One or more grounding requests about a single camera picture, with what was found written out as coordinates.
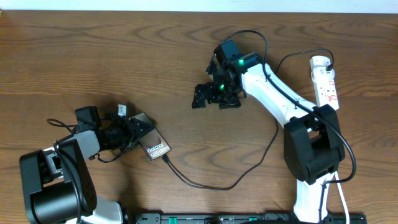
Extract black USB charging cable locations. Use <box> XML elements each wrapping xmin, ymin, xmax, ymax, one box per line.
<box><xmin>160</xmin><ymin>49</ymin><xmax>335</xmax><ymax>191</ymax></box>

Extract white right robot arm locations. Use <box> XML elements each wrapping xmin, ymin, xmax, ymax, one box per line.
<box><xmin>192</xmin><ymin>40</ymin><xmax>345</xmax><ymax>223</ymax></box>

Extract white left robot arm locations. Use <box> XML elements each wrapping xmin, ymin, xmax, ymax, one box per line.
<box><xmin>19</xmin><ymin>105</ymin><xmax>155</xmax><ymax>223</ymax></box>

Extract white power strip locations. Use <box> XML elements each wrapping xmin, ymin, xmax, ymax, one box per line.
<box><xmin>311</xmin><ymin>67</ymin><xmax>340</xmax><ymax>110</ymax></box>

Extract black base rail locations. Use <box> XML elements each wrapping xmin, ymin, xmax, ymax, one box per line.
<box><xmin>133</xmin><ymin>211</ymin><xmax>368</xmax><ymax>224</ymax></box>

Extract white USB wall charger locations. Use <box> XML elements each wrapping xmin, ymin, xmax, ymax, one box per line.
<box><xmin>310</xmin><ymin>55</ymin><xmax>334</xmax><ymax>74</ymax></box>

